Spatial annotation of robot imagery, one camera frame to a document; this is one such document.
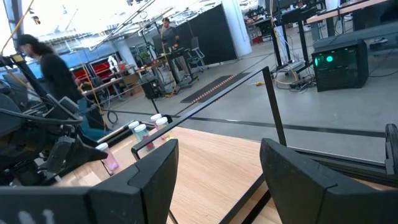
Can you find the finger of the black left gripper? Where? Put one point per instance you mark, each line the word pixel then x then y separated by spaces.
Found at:
pixel 81 152

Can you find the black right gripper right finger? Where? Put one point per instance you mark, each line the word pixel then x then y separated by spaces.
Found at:
pixel 304 193

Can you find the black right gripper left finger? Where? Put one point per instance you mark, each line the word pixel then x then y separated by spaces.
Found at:
pixel 140 193

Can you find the pink medicine bottle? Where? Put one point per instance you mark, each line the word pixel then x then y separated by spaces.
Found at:
pixel 110 161
pixel 156 117

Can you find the blue bottle with red pills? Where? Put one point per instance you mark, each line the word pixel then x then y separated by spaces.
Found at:
pixel 143 137

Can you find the teal medicine bottle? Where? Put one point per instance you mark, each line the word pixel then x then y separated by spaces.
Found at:
pixel 133 125

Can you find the wooden shelf black metal frame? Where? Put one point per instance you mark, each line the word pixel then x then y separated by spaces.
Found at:
pixel 211 168

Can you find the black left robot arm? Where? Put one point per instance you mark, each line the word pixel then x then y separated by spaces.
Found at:
pixel 12 118

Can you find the person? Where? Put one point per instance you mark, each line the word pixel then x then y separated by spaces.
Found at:
pixel 169 32
pixel 57 74

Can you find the red storage bins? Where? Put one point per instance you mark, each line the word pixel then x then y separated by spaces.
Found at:
pixel 99 68

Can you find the small black computer box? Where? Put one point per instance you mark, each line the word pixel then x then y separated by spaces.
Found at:
pixel 151 89

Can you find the black mat orange hazard stripes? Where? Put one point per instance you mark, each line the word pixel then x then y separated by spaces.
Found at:
pixel 214 88

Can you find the black computer tower green lights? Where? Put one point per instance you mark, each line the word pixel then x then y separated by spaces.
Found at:
pixel 340 65

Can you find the grey office chair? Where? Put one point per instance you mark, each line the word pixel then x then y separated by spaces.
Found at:
pixel 196 51

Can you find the black standing desk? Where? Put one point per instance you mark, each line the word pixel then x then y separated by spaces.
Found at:
pixel 292 15

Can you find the white column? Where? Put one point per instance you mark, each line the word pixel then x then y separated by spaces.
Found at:
pixel 237 28

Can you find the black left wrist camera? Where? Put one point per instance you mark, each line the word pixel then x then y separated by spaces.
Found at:
pixel 66 107

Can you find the black partition wall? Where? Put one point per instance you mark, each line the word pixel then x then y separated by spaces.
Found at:
pixel 211 34

